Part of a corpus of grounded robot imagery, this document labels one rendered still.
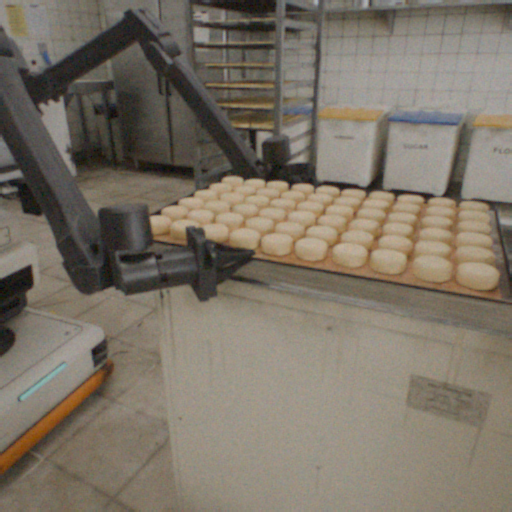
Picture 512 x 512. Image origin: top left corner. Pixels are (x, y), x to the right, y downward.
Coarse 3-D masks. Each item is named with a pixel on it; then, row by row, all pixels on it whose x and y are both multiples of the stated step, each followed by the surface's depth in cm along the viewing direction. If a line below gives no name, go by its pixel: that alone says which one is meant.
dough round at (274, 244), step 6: (270, 234) 71; (276, 234) 71; (282, 234) 71; (264, 240) 68; (270, 240) 68; (276, 240) 68; (282, 240) 68; (288, 240) 68; (264, 246) 68; (270, 246) 67; (276, 246) 67; (282, 246) 67; (288, 246) 68; (270, 252) 68; (276, 252) 67; (282, 252) 67; (288, 252) 68
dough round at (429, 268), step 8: (424, 256) 63; (432, 256) 63; (416, 264) 61; (424, 264) 60; (432, 264) 60; (440, 264) 60; (448, 264) 60; (416, 272) 61; (424, 272) 60; (432, 272) 59; (440, 272) 59; (448, 272) 59; (424, 280) 60; (432, 280) 59; (440, 280) 59
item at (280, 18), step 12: (276, 24) 188; (276, 36) 190; (276, 48) 192; (276, 60) 194; (276, 72) 196; (276, 84) 198; (276, 96) 200; (276, 108) 202; (276, 120) 204; (276, 132) 207
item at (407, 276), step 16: (384, 224) 81; (160, 240) 74; (176, 240) 73; (416, 240) 73; (256, 256) 68; (272, 256) 68; (288, 256) 68; (368, 256) 68; (352, 272) 62; (368, 272) 62; (448, 288) 58; (464, 288) 58; (496, 288) 58
